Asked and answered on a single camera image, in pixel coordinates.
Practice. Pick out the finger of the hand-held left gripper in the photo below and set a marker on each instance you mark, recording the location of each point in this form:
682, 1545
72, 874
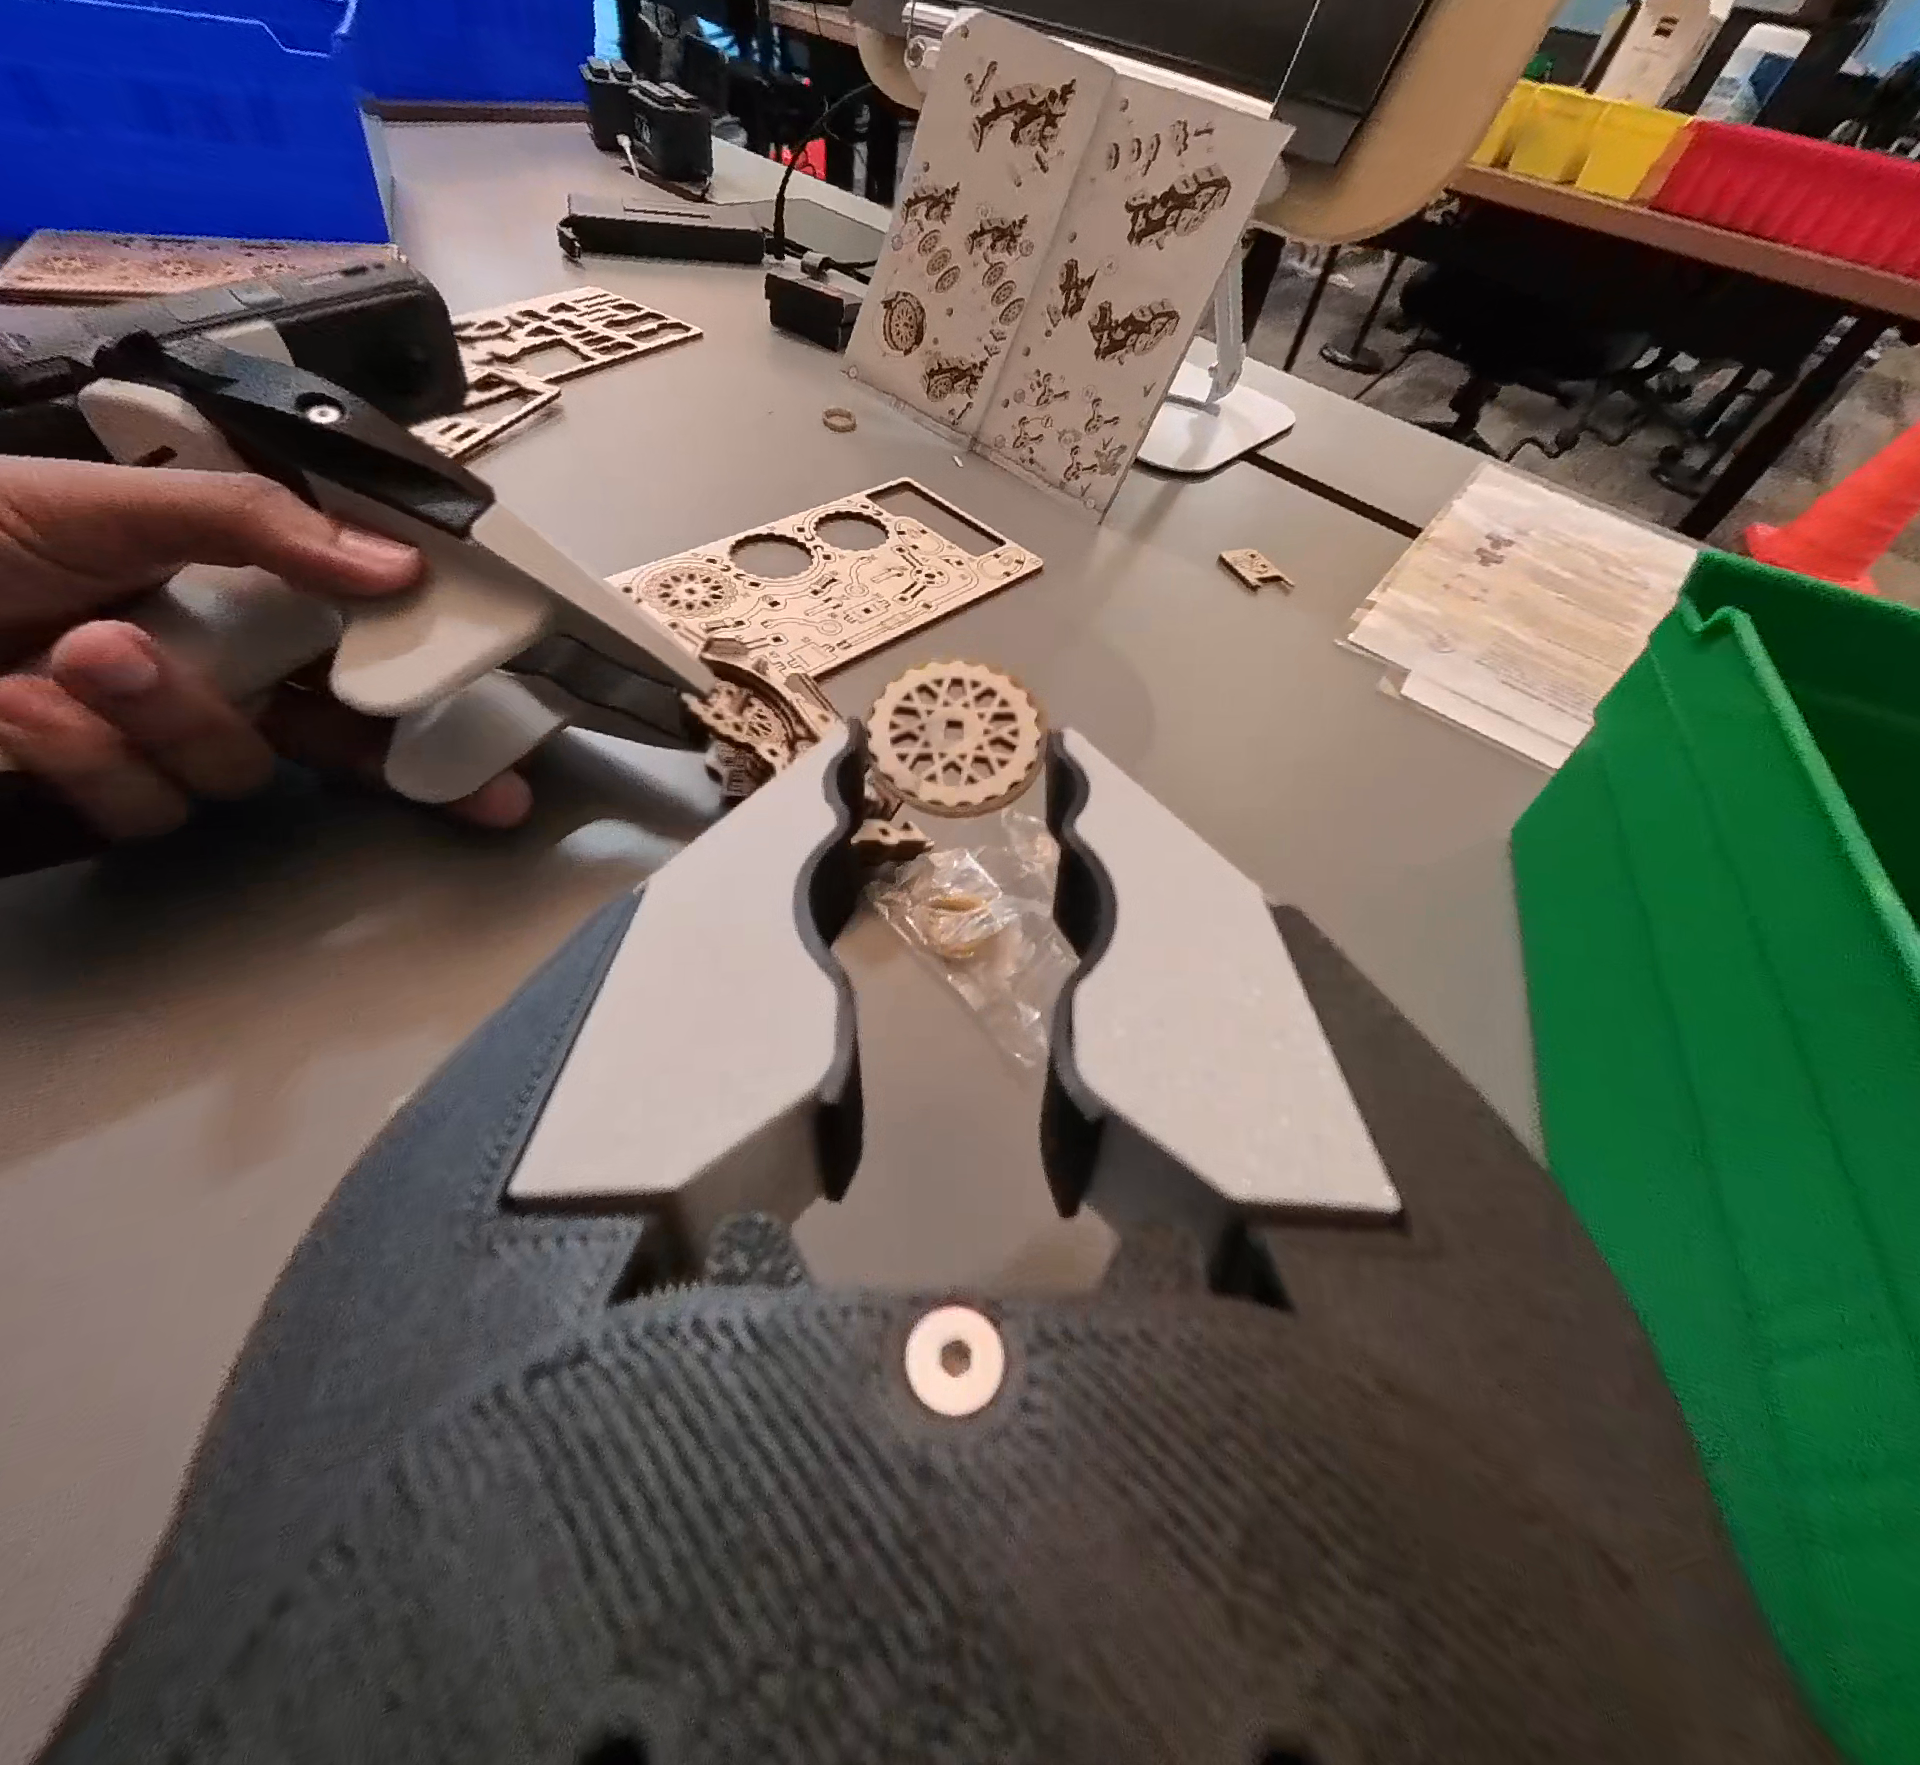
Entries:
464, 761
585, 595

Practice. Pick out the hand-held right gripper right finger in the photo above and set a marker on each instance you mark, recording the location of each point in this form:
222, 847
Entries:
1215, 1044

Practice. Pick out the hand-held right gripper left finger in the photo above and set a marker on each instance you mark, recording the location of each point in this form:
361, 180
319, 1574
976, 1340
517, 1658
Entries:
690, 1028

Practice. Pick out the wooden model car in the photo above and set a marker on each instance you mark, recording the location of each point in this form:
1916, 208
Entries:
765, 714

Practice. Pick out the round wooden spoked wheel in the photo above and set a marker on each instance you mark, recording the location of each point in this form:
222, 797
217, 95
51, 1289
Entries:
956, 677

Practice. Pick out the grey desk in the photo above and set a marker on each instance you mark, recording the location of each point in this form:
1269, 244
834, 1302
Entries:
302, 984

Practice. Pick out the person's left hand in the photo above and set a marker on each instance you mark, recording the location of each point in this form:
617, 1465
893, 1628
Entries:
151, 520

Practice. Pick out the wooden puzzle sheet cut out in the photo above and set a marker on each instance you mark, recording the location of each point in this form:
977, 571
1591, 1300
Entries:
517, 408

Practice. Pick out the clear plastic bag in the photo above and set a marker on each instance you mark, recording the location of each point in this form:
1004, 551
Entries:
991, 984

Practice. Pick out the yellow rubber band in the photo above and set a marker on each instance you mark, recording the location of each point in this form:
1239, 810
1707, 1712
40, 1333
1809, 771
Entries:
938, 901

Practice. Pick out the dark wooden puzzle sheet stack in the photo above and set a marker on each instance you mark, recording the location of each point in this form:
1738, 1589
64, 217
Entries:
89, 264

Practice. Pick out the long black bar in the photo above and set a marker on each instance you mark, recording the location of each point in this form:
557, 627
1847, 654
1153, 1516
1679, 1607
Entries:
661, 239

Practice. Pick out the black charger device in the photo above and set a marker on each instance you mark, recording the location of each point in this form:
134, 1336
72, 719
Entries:
661, 130

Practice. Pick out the small black box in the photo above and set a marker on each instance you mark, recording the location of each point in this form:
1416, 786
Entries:
809, 302

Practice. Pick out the wooden puzzle sheet round holes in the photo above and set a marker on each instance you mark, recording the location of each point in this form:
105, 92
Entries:
961, 565

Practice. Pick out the small wooden puzzle piece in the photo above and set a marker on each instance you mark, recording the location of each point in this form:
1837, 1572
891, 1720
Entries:
1253, 567

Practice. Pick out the green plastic bin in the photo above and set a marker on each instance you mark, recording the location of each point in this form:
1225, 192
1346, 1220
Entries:
1726, 1044

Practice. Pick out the stack of printed papers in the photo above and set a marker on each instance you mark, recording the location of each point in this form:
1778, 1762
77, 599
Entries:
1516, 595

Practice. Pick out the printed instruction booklet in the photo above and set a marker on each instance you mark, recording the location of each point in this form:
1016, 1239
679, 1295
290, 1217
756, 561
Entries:
991, 145

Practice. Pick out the silver monitor stand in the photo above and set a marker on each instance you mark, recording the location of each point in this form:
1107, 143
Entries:
1215, 422

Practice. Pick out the black office chair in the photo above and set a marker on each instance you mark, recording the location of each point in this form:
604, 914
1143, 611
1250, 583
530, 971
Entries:
1502, 325

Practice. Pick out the orange traffic cone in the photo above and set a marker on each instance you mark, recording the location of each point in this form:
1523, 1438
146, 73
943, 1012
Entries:
1860, 520

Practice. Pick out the wooden side table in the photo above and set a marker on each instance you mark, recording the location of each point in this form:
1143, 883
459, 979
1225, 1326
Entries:
1726, 251

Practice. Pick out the yellow plastic bin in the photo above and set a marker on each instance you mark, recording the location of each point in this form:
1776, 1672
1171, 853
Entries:
1502, 123
1559, 138
1636, 152

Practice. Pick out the red plastic bin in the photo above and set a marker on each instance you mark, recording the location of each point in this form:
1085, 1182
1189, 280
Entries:
1799, 182

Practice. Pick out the white cardboard box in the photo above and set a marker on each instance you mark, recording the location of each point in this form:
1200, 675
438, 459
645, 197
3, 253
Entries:
1764, 71
1658, 41

